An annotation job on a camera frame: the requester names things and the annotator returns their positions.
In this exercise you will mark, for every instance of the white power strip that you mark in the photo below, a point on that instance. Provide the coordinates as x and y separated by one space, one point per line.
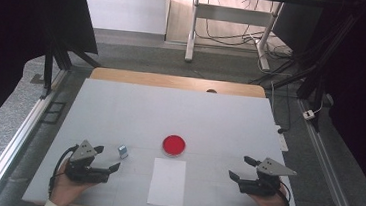
282 140

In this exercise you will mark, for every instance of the person's left hand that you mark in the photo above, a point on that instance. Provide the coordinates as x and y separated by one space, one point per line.
64 191

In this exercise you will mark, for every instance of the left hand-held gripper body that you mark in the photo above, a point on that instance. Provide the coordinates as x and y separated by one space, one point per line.
81 169

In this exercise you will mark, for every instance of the small white plug adapter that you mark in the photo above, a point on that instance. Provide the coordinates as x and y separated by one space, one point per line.
308 114

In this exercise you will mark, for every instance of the white desk frame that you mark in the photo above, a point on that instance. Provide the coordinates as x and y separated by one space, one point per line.
232 14

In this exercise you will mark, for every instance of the round red ink pad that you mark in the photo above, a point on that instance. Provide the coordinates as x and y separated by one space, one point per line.
174 145

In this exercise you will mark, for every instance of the black floor frame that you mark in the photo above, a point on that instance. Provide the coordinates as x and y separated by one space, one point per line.
53 112

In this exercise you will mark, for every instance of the small blue white stamp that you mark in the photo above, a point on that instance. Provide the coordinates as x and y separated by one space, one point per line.
123 152

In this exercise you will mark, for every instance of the aluminium floor rail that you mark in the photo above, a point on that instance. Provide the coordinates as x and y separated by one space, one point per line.
17 138
329 169

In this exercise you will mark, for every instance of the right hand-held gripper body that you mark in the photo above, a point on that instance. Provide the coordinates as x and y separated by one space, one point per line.
262 187

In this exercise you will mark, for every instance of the white paper sheet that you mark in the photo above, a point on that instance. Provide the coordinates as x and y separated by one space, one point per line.
167 183

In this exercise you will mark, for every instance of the black curtain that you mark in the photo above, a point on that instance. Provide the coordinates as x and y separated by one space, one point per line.
365 99
9 34

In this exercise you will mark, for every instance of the black metal stand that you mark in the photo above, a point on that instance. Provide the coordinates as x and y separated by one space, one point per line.
48 71
317 78

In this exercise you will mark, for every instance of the large white board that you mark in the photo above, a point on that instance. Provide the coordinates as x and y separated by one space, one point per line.
176 115

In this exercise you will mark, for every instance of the wooden table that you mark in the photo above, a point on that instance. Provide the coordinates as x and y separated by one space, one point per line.
159 80

